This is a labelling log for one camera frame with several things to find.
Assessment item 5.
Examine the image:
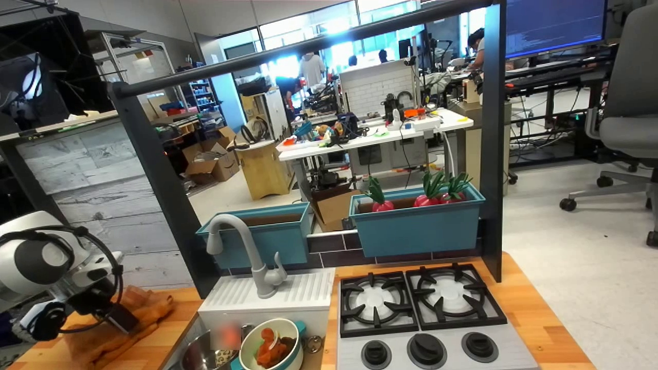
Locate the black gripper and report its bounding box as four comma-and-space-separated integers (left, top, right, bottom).
71, 286, 139, 335

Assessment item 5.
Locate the orange towel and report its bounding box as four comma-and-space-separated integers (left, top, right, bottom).
64, 286, 175, 370

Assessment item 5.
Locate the pink plush toy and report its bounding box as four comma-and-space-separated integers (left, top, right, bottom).
220, 325, 241, 347

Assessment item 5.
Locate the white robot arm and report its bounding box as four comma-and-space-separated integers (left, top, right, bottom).
0, 209, 137, 340

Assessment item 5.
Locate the steel pot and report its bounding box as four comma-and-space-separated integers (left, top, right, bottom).
179, 325, 241, 370

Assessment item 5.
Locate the white sink unit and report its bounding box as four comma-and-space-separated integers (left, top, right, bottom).
164, 266, 336, 370

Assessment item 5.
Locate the white teal-rimmed pot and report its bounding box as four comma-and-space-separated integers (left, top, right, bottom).
239, 316, 307, 370

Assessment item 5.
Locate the toy stove top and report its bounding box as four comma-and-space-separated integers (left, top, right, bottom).
336, 262, 539, 370

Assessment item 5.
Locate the grey wood backsplash panel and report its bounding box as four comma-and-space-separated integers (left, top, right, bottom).
19, 118, 194, 290

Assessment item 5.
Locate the grey toy faucet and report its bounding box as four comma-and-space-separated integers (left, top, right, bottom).
206, 213, 289, 299

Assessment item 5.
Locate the cardboard box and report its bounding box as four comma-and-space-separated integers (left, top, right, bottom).
184, 139, 239, 185

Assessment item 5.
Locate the teal planter box left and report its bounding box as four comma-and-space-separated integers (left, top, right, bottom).
216, 203, 312, 268

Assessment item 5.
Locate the teal planter box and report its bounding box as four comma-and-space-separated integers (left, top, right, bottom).
350, 185, 486, 259
216, 203, 312, 268

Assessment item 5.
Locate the wooden stool cabinet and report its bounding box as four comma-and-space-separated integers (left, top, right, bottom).
239, 139, 291, 199

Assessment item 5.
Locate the teal planter box right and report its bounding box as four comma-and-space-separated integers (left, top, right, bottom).
350, 185, 486, 259

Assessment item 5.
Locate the white work table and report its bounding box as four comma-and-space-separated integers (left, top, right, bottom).
275, 109, 474, 163

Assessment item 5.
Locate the blue monitor screen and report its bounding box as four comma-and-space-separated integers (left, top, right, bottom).
505, 0, 606, 58

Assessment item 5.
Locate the grey office chair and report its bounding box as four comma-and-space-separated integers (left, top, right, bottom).
559, 3, 658, 246

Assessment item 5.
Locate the black frame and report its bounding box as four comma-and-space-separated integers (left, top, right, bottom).
107, 0, 505, 297

